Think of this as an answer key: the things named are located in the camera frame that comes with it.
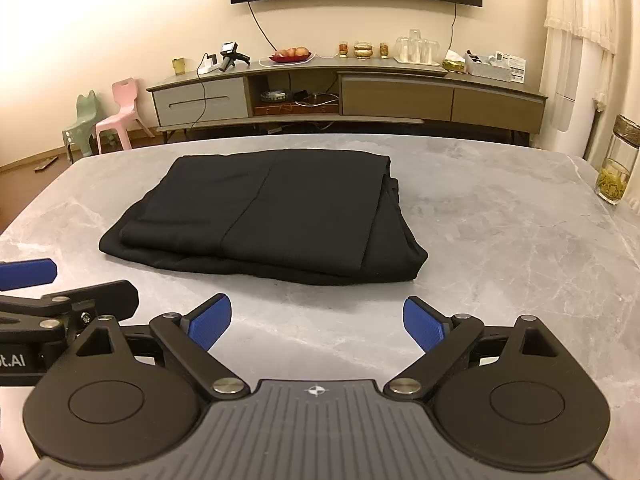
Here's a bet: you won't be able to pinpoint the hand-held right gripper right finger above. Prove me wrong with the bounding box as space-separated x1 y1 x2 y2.
382 296 566 402

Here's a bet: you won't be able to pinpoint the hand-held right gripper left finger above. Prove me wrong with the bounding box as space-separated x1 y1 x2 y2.
70 294 251 402

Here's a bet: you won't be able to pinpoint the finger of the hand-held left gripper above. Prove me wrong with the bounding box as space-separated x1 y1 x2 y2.
0 258 57 292
0 280 140 333

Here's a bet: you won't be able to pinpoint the black pants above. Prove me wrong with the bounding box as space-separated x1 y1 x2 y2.
98 149 430 287

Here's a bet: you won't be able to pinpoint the green plastic child chair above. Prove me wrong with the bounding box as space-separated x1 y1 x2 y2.
61 90 101 165

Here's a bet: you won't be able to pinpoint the pink plastic child chair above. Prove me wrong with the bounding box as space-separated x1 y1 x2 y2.
95 77 155 155

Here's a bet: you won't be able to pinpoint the long grey tv cabinet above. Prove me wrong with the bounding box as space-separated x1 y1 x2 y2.
146 57 549 147

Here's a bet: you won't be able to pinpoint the glass tea bottle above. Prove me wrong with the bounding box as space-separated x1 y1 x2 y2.
595 115 640 206

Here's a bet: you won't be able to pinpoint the white standing air conditioner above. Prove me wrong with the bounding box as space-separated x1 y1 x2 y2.
552 30 608 158

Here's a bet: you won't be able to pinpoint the grey organizer box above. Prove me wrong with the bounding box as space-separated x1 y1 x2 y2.
464 50 528 83

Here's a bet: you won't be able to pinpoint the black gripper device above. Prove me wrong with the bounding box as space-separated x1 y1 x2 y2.
219 42 251 72

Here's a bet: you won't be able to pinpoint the set of clear glass cups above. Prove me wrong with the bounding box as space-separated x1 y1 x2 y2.
394 29 442 65

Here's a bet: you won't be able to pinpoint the white curtain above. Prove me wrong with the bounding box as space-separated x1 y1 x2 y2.
542 0 640 133

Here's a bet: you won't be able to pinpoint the black charger cable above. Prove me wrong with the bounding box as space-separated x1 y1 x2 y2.
190 67 209 128

